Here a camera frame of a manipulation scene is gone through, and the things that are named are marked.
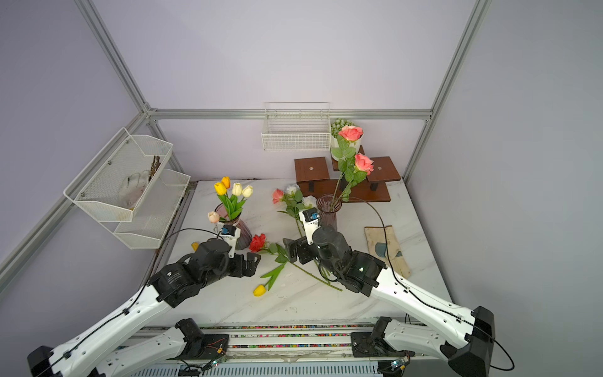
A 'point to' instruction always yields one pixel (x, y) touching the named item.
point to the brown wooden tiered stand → (312, 177)
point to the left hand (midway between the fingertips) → (247, 259)
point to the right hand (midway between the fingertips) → (300, 237)
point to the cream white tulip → (236, 188)
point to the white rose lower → (309, 202)
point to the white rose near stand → (291, 188)
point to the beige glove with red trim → (377, 247)
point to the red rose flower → (258, 243)
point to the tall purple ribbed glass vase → (328, 206)
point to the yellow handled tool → (195, 246)
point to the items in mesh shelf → (133, 185)
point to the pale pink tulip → (213, 217)
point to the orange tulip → (226, 181)
